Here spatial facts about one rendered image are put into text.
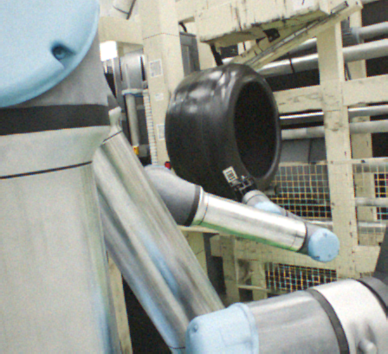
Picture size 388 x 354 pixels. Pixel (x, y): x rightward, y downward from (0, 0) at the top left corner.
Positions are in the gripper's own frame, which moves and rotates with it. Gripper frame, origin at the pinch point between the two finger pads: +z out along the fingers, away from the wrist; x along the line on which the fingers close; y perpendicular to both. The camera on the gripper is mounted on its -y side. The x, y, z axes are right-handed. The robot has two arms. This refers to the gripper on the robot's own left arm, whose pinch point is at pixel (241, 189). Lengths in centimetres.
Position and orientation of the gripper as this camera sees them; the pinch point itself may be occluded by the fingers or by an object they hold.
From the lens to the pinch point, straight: 133.8
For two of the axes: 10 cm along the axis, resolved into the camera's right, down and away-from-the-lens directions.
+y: -4.3, -8.7, -2.4
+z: -1.1, -2.2, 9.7
